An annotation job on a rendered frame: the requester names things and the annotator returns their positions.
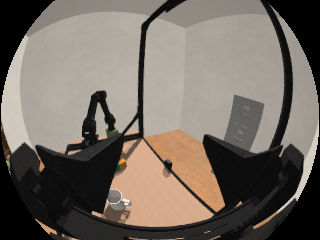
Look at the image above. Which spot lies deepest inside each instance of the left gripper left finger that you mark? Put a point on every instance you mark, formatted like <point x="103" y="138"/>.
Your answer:
<point x="90" y="171"/>

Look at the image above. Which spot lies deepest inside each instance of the grey cup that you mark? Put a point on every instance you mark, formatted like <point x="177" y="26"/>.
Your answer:
<point x="114" y="196"/>

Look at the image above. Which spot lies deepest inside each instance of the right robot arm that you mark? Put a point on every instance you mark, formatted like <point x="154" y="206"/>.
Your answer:
<point x="88" y="124"/>

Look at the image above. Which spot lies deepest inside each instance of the orange cube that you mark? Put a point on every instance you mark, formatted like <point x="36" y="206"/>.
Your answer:
<point x="122" y="163"/>

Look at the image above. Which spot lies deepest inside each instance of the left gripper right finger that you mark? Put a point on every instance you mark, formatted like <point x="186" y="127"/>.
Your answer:
<point x="236" y="169"/>

